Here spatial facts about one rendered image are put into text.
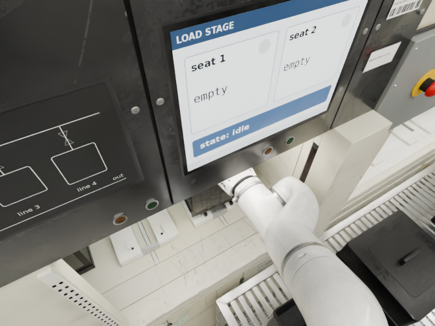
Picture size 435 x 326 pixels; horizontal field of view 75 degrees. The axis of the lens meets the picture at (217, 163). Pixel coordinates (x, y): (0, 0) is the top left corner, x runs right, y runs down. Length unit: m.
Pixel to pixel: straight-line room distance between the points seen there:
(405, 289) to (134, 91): 1.02
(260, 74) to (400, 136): 1.22
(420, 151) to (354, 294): 1.21
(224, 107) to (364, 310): 0.28
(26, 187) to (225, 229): 0.79
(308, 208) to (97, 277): 0.72
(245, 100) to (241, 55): 0.07
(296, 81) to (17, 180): 0.37
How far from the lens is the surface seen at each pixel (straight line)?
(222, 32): 0.32
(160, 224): 1.03
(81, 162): 0.35
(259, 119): 0.44
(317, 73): 0.47
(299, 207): 0.59
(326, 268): 0.42
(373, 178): 1.33
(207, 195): 0.90
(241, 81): 0.37
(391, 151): 1.48
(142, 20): 0.28
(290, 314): 1.09
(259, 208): 0.68
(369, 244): 1.16
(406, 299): 1.14
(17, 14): 0.26
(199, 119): 0.37
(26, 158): 0.33
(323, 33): 0.43
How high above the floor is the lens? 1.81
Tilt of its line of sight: 50 degrees down
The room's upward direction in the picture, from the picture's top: straight up
